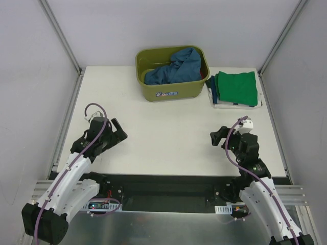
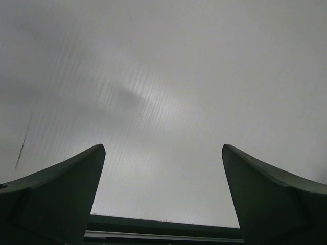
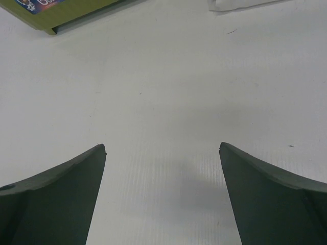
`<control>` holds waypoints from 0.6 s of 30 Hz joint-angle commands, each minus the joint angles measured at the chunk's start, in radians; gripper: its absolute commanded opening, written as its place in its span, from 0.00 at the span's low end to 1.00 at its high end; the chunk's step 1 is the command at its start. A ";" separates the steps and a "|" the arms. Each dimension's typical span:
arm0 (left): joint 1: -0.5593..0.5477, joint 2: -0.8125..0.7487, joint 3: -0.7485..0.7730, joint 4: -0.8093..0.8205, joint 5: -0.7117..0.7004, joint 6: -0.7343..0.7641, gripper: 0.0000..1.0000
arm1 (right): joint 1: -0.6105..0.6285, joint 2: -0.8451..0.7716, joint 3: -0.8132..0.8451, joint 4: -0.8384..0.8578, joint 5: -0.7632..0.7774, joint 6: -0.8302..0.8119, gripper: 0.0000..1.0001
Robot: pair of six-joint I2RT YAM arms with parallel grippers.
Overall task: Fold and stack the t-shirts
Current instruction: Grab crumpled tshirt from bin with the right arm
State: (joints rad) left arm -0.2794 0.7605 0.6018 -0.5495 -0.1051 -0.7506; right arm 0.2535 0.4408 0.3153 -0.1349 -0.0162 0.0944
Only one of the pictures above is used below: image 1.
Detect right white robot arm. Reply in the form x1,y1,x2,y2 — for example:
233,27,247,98
210,126,314,244

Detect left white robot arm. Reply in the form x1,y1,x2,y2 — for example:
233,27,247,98
21,116,128,244

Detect folded dark blue t shirt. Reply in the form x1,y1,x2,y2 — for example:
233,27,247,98
208,76,223,104

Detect folded green t shirt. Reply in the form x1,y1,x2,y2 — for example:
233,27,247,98
215,71,258,107

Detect olive green plastic basket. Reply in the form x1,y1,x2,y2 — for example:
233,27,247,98
135,46,209,102

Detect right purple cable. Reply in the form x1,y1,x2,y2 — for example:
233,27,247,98
225,115,300,245

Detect purple cable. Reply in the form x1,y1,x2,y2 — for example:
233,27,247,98
225,115,300,245
34,103,108,245

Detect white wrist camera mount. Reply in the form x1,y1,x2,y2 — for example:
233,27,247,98
234,118,254,135

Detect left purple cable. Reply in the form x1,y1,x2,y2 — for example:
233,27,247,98
34,103,108,245

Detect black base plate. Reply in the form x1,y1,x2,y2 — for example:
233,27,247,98
84,174,256,212

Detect left aluminium frame post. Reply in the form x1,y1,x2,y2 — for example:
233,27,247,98
38,0,85,75

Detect aluminium frame post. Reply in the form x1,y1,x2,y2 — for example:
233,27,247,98
38,0,85,75
257,0,310,76

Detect right aluminium frame post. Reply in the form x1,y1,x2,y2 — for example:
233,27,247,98
257,0,310,76

